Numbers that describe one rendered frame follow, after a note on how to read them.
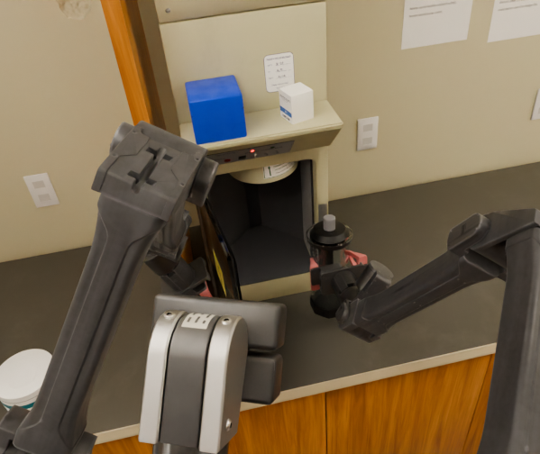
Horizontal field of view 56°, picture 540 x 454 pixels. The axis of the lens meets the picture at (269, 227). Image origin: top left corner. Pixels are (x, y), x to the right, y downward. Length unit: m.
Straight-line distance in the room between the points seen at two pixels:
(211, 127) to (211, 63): 0.14
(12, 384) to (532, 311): 1.02
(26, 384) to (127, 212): 0.82
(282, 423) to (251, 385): 1.07
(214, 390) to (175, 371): 0.03
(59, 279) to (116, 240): 1.21
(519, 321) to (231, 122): 0.61
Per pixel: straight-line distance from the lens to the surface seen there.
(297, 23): 1.07
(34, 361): 1.29
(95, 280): 0.52
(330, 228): 1.19
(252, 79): 1.09
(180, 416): 0.32
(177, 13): 1.03
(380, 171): 1.84
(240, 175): 1.24
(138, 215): 0.48
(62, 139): 1.62
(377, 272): 1.06
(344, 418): 1.49
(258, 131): 1.03
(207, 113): 0.98
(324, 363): 1.31
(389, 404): 1.51
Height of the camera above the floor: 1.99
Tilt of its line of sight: 38 degrees down
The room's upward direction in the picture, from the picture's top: 6 degrees counter-clockwise
